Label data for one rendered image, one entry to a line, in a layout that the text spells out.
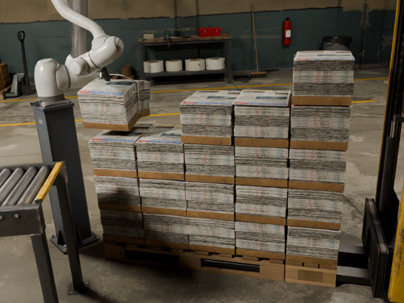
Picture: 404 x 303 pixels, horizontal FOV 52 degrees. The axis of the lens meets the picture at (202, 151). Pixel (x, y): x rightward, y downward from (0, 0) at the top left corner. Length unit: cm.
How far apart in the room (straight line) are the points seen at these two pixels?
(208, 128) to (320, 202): 72
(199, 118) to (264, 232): 75
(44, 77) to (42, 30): 653
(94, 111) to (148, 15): 658
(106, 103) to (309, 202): 124
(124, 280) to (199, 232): 55
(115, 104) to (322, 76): 112
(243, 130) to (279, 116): 20
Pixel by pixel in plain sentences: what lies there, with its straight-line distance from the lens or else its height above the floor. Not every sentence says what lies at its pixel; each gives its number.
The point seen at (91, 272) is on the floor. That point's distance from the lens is 281.
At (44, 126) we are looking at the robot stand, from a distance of 278.
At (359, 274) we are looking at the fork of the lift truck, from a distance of 264.
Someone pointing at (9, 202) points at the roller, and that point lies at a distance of 198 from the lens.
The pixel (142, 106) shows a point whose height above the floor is 97.
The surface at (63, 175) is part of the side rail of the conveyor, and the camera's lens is 233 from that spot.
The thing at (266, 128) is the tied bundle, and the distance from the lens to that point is 220.
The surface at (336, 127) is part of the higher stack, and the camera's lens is 219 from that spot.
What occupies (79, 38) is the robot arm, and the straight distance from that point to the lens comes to 271.
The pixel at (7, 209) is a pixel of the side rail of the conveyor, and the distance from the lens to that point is 191.
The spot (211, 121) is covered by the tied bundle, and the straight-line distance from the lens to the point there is 225.
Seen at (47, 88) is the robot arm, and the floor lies 111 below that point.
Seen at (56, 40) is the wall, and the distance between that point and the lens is 919.
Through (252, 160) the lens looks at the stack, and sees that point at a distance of 228.
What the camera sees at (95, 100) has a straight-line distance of 244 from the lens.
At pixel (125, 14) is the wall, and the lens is 898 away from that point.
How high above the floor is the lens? 158
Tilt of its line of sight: 20 degrees down
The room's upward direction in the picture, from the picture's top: 2 degrees counter-clockwise
